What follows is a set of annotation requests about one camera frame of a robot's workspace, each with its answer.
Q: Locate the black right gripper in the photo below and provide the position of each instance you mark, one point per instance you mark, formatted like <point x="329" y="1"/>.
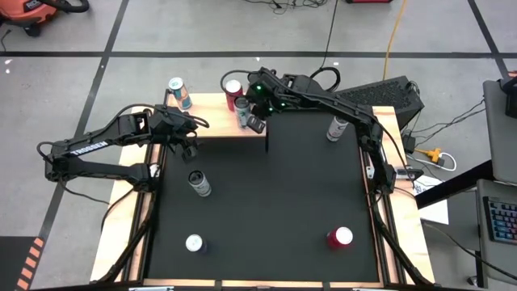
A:
<point x="268" y="95"/>

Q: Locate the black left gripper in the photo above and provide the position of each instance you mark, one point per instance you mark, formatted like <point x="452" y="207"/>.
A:
<point x="173" y="125"/>

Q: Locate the Celsius Peach Vibe can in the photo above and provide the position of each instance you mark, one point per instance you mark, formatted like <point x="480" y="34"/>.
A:
<point x="335" y="130"/>
<point x="242" y="115"/>

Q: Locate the red beverage can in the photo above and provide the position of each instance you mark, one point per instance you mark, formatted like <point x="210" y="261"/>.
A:
<point x="232" y="91"/>
<point x="341" y="236"/>

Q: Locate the Celsius Tropical Vibe can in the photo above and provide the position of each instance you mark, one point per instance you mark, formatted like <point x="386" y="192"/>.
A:
<point x="203" y="188"/>

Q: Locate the blue Red Bull can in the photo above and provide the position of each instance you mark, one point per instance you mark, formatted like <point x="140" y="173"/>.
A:
<point x="182" y="99"/>
<point x="194" y="243"/>

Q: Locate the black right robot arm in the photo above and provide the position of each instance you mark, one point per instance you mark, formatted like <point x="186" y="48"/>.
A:
<point x="335" y="105"/>

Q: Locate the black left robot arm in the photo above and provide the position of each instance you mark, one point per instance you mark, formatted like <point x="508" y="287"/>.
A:
<point x="121" y="129"/>

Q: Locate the black table mat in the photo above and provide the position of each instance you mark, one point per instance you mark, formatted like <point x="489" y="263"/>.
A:
<point x="262" y="202"/>

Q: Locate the black computer case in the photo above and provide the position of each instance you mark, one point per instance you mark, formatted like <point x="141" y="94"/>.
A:
<point x="383" y="95"/>

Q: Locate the black power adapter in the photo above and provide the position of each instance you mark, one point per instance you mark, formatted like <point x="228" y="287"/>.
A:
<point x="408" y="143"/>

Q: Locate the red box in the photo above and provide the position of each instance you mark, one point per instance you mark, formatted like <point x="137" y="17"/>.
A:
<point x="369" y="1"/>

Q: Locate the yellow power splitter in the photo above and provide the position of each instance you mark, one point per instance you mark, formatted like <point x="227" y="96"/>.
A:
<point x="433" y="153"/>

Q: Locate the white paper sheet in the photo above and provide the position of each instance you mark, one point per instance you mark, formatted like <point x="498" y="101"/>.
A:
<point x="438" y="212"/>

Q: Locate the black desk beam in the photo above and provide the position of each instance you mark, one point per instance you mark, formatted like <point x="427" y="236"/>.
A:
<point x="456" y="186"/>

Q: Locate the orange shop vacuum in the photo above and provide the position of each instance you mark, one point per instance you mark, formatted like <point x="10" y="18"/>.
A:
<point x="28" y="12"/>

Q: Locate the black mat orange stripes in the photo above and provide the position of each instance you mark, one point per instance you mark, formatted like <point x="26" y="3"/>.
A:
<point x="12" y="262"/>

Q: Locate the black device red trim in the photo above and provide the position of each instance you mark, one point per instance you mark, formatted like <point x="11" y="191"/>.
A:
<point x="512" y="101"/>

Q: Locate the black keyboard blue keys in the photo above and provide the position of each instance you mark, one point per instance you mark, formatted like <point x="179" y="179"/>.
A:
<point x="503" y="220"/>

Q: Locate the wooden shelf black frame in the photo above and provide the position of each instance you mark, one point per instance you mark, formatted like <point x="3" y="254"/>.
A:
<point x="214" y="121"/>

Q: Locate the silver arm base bracket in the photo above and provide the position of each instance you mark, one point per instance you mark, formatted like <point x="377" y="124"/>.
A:
<point x="370" y="171"/>

